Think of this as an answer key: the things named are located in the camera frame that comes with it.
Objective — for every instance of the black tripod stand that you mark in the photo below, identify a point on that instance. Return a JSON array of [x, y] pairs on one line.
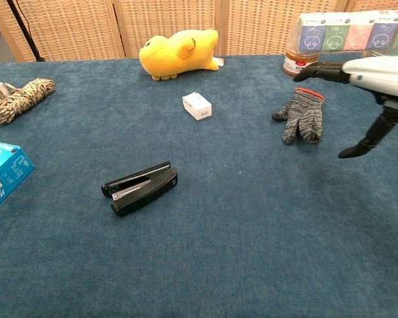
[[25, 30]]

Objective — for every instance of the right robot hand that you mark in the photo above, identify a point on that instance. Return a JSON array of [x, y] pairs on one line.
[[378, 74]]

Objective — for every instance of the red label clear jar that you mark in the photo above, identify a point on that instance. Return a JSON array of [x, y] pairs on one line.
[[295, 64]]

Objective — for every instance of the blue table cloth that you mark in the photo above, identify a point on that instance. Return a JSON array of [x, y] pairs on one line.
[[219, 248]]

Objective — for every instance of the multicolour tissue pack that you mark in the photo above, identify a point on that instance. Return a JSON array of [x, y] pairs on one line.
[[351, 31]]

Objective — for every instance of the black stapler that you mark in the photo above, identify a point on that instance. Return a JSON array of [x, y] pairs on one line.
[[142, 192]]

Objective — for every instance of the small white box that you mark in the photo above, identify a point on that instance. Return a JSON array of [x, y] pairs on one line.
[[197, 106]]

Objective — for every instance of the wicker folding screen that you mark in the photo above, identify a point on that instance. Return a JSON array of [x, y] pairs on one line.
[[166, 26]]

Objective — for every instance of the blue cookie box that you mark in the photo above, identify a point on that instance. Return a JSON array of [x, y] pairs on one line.
[[3, 175]]

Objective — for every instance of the yellow plush toy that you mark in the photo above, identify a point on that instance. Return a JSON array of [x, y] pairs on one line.
[[172, 53]]

